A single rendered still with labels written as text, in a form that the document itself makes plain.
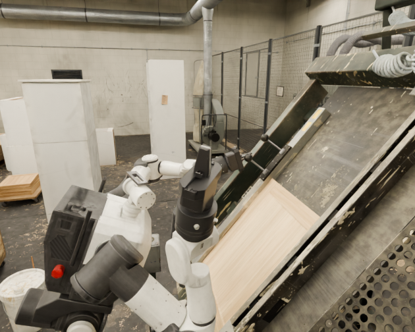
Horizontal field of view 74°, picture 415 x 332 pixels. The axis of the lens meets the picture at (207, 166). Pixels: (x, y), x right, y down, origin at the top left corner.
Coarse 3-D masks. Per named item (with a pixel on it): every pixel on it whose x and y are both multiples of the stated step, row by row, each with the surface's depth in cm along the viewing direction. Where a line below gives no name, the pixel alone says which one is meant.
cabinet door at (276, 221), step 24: (264, 192) 125; (288, 192) 112; (240, 216) 129; (264, 216) 116; (288, 216) 104; (312, 216) 94; (240, 240) 119; (264, 240) 107; (288, 240) 97; (216, 264) 123; (240, 264) 110; (264, 264) 99; (216, 288) 113; (240, 288) 102
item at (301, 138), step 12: (324, 108) 123; (312, 120) 124; (324, 120) 124; (300, 132) 126; (312, 132) 124; (288, 144) 129; (300, 144) 125; (288, 156) 125; (276, 168) 126; (252, 192) 129; (240, 204) 131; (228, 216) 134; (228, 228) 130; (204, 252) 132
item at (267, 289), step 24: (408, 120) 79; (408, 144) 76; (384, 168) 76; (408, 168) 78; (360, 192) 78; (384, 192) 79; (336, 216) 80; (360, 216) 80; (312, 240) 81; (336, 240) 81; (288, 264) 84; (312, 264) 82; (264, 288) 86; (288, 288) 82; (240, 312) 87; (264, 312) 84
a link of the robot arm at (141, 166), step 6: (144, 156) 136; (150, 156) 135; (156, 156) 135; (138, 162) 132; (144, 162) 131; (150, 162) 132; (138, 168) 127; (144, 168) 129; (144, 174) 125; (150, 174) 132
